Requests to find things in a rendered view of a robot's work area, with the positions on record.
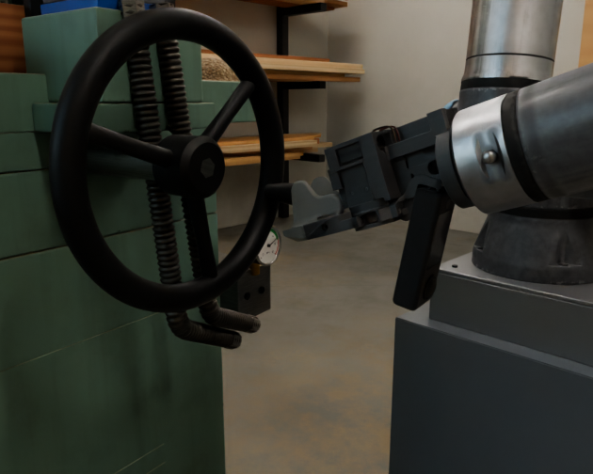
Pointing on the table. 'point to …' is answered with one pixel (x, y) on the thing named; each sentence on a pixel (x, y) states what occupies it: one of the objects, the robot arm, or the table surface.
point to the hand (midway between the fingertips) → (296, 237)
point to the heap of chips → (216, 70)
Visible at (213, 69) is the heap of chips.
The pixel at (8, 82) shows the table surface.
